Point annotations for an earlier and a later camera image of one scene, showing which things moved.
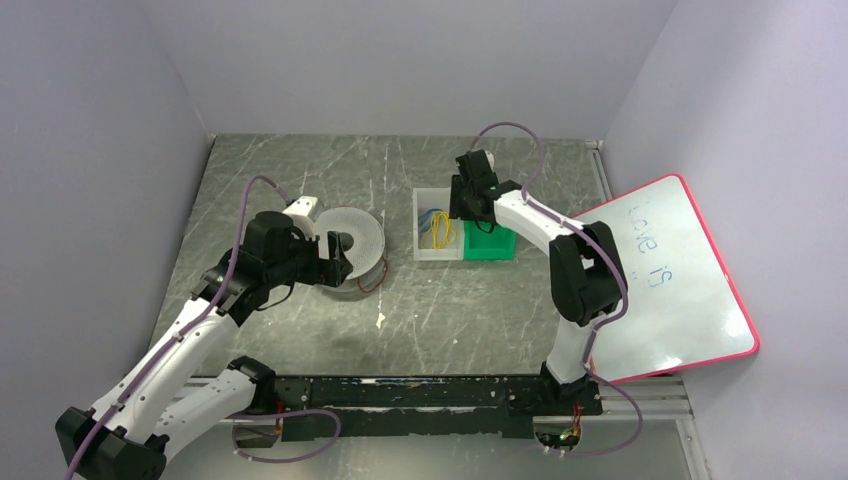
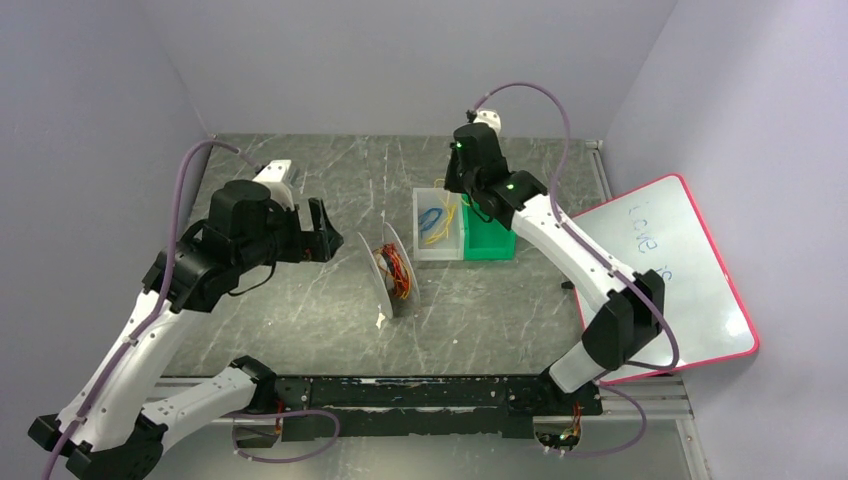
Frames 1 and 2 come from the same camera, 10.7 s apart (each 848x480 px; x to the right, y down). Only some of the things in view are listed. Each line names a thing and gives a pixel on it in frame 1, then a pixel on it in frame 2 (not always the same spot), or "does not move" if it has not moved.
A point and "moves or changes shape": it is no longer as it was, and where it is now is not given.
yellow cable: (441, 230) moves or changes shape
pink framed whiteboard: (683, 311) does not move
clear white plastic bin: (428, 198) does not move
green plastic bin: (500, 244) does not move
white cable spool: (362, 242) to (394, 273)
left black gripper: (324, 263) to (308, 233)
